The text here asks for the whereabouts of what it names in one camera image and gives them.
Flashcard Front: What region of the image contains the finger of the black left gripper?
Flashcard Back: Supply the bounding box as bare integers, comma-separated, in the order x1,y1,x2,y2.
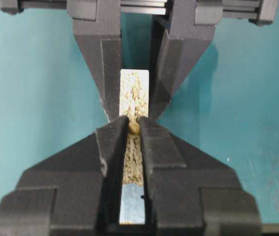
66,0,122,120
149,0,223,120

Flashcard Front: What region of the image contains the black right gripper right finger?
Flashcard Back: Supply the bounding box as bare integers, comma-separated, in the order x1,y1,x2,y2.
139,117,261,236

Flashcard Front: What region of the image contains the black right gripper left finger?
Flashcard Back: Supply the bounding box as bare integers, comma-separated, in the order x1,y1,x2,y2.
0,116,129,236

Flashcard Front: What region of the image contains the white particleboard wooden board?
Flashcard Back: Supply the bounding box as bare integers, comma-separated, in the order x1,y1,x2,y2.
119,69,149,225

